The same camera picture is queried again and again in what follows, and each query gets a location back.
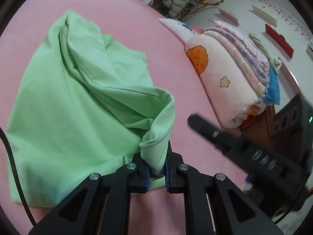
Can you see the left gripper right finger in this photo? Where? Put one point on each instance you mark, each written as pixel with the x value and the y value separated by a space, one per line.
pixel 214 204

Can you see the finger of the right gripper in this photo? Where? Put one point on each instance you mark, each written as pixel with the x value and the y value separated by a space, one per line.
pixel 224 141

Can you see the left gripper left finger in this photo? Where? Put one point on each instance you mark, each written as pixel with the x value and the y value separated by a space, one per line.
pixel 99 204

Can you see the green t-shirt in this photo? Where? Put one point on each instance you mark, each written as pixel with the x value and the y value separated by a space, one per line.
pixel 85 104

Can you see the pink cartoon rolled quilt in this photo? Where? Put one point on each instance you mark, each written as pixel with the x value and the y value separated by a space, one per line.
pixel 230 84

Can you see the blue fringed cloth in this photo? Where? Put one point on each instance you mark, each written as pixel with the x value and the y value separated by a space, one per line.
pixel 272 96

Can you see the pink striped folded blanket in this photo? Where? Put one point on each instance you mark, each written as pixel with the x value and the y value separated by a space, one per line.
pixel 251 60

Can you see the green folded garment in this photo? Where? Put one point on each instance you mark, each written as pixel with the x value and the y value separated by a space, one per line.
pixel 275 63

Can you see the pink cartoon pillow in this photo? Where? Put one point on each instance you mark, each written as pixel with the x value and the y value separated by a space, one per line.
pixel 182 31

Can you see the wooden coat rack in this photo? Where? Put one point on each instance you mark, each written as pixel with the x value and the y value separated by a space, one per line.
pixel 199 5

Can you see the red wall shelf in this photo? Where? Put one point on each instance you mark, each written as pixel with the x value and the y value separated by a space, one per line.
pixel 280 40

